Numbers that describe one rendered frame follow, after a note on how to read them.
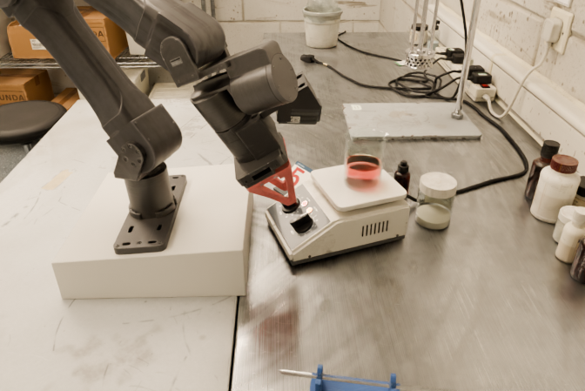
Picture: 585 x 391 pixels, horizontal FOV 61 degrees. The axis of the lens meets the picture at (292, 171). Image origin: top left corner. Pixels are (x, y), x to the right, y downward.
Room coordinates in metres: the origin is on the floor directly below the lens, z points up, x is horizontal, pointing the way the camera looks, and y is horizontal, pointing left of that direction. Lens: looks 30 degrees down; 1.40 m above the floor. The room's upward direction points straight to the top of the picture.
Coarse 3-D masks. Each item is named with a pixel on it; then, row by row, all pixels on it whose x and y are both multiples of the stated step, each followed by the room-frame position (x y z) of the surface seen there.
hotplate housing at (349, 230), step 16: (320, 192) 0.68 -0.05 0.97; (368, 208) 0.64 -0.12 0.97; (384, 208) 0.64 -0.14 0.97; (400, 208) 0.64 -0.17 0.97; (272, 224) 0.66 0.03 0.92; (336, 224) 0.60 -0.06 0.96; (352, 224) 0.61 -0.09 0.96; (368, 224) 0.62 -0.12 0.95; (384, 224) 0.63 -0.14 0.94; (400, 224) 0.64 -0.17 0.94; (320, 240) 0.60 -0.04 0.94; (336, 240) 0.60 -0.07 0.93; (352, 240) 0.61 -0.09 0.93; (368, 240) 0.62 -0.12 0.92; (384, 240) 0.64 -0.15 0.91; (288, 256) 0.59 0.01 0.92; (304, 256) 0.59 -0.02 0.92; (320, 256) 0.60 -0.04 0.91
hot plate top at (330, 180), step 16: (320, 176) 0.70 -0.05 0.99; (336, 176) 0.70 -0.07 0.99; (384, 176) 0.70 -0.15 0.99; (336, 192) 0.65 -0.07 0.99; (352, 192) 0.65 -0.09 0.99; (368, 192) 0.65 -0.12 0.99; (384, 192) 0.65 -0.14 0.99; (400, 192) 0.65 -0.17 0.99; (336, 208) 0.62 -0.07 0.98; (352, 208) 0.62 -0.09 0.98
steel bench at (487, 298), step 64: (320, 64) 1.57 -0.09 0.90; (384, 64) 1.57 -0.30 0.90; (320, 128) 1.08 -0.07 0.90; (512, 128) 1.08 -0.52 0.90; (512, 192) 0.79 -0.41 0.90; (256, 256) 0.61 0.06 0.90; (384, 256) 0.61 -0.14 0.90; (448, 256) 0.61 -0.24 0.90; (512, 256) 0.61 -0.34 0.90; (256, 320) 0.48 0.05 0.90; (320, 320) 0.48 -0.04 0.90; (384, 320) 0.48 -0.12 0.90; (448, 320) 0.48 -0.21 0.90; (512, 320) 0.48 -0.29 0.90; (576, 320) 0.48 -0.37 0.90; (256, 384) 0.38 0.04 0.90; (448, 384) 0.38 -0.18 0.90; (512, 384) 0.38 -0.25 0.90; (576, 384) 0.38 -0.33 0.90
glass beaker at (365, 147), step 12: (348, 132) 0.70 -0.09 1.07; (360, 132) 0.71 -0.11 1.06; (372, 132) 0.71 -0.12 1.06; (384, 132) 0.70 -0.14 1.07; (348, 144) 0.67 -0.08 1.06; (360, 144) 0.71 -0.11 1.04; (372, 144) 0.71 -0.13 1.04; (384, 144) 0.67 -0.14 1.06; (348, 156) 0.67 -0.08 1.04; (360, 156) 0.66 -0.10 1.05; (372, 156) 0.66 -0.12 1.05; (348, 168) 0.67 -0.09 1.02; (360, 168) 0.66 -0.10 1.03; (372, 168) 0.66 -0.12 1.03; (348, 180) 0.67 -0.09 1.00; (360, 180) 0.66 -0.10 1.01; (372, 180) 0.66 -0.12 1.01
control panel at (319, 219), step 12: (300, 192) 0.70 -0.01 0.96; (276, 204) 0.70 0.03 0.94; (300, 204) 0.67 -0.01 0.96; (312, 204) 0.66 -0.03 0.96; (276, 216) 0.67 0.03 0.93; (288, 216) 0.66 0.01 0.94; (312, 216) 0.63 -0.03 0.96; (324, 216) 0.62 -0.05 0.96; (288, 228) 0.63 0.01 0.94; (312, 228) 0.61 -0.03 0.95; (288, 240) 0.61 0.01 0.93; (300, 240) 0.60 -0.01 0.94
